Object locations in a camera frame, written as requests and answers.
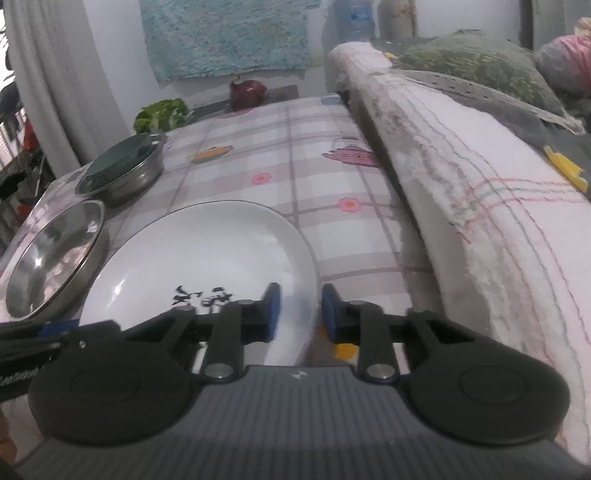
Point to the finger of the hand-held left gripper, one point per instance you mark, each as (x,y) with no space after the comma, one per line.
(59,330)

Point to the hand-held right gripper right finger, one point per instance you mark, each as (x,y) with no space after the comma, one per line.
(328,314)

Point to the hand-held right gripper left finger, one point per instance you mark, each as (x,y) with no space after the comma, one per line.
(273,310)

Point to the shallow steel plate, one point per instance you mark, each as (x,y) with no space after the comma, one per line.
(51,263)

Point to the white plate with black print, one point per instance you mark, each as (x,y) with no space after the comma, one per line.
(203,249)

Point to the deep steel bowl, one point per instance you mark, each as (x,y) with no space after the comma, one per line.
(134,182)

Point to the green ceramic bowl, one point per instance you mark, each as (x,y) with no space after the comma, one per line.
(122,154)

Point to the checked teapot print tablecloth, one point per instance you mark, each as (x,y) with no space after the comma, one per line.
(323,184)

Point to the white fringed sofa throw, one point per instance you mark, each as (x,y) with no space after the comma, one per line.
(485,217)

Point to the dark low table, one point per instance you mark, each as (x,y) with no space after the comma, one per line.
(217,108)

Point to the dark red round vegetable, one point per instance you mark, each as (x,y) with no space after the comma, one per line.
(247,94)

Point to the green lettuce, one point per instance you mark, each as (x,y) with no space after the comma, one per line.
(159,115)

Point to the grey curtain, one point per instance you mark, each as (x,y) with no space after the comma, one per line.
(64,78)

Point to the grey blanket with yellow shapes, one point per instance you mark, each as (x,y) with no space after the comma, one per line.
(545,134)

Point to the green leaf print cushion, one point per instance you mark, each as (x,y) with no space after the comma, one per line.
(480,67)

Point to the clear water bottle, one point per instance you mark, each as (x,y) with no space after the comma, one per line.
(353,18)

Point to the pale ceramic vase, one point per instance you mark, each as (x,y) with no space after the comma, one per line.
(397,18)

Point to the pink plastic bag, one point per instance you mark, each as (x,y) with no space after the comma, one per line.
(568,55)

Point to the blue shaggy wall rug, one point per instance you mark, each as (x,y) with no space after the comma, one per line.
(221,37)

